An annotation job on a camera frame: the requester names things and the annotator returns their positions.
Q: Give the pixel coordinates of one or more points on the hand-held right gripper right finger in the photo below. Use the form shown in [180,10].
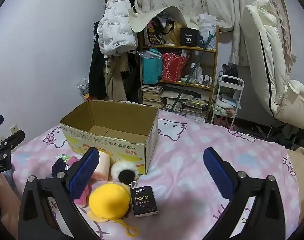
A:
[217,171]

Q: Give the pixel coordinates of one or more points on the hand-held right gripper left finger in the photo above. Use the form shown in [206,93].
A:
[83,172]

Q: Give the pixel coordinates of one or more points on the green tissue pack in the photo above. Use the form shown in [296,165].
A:
[65,157]

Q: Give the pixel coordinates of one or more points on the pink plush glove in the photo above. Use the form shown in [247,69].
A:
[82,201]

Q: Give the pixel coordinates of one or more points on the white fluffy plush toy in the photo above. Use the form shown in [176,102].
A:
[117,168]

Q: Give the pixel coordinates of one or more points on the cardboard box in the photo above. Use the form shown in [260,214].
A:
[132,152]

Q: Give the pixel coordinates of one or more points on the black tissue pack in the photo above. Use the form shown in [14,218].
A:
[144,202]

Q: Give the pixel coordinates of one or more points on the person's left forearm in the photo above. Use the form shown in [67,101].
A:
[3,192]

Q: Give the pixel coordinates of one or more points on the pink cat print bedsheet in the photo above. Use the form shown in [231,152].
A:
[187,155]

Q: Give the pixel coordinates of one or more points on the stack of colourful books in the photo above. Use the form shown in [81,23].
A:
[189,110]

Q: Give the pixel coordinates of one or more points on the folded cloths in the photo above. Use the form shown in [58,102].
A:
[227,103]

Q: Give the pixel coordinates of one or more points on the plastic bag of snacks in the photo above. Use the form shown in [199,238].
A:
[84,88]

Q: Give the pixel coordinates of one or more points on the stack of papers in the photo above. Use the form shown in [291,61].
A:
[187,92]

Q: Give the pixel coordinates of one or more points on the row of cosmetic bottles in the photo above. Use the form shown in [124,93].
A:
[202,77]

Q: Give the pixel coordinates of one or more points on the white trolley cart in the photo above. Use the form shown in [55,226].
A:
[231,76]

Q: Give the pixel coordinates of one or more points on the beige coat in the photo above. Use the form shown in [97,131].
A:
[117,80]

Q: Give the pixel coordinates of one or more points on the black coat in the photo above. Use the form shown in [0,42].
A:
[97,75]

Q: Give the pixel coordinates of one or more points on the stack of old books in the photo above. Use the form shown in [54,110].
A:
[152,96]

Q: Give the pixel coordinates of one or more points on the green pole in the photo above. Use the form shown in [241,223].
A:
[192,75]

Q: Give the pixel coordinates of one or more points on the black bag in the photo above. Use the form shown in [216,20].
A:
[229,70]

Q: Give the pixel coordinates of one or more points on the red patterned bag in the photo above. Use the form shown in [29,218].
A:
[172,67]

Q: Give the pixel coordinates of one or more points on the teal bag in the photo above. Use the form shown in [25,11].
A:
[152,67]

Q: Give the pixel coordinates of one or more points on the cream padded chair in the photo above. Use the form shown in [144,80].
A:
[267,55]

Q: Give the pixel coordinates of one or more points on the wooden shelf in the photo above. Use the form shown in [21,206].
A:
[179,48]

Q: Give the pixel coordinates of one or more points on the black box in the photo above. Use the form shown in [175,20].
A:
[189,38]

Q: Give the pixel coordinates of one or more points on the white paper bag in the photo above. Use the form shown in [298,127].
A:
[207,22]

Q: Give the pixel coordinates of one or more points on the cartoon print tote bag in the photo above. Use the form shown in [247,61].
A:
[154,33]

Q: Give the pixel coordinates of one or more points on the white puffer jacket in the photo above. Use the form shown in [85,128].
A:
[114,22]

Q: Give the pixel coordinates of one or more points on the cream wide brim hat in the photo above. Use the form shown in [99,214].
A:
[139,20]

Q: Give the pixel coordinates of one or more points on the wall outlet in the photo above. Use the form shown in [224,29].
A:
[14,128]
[0,138]

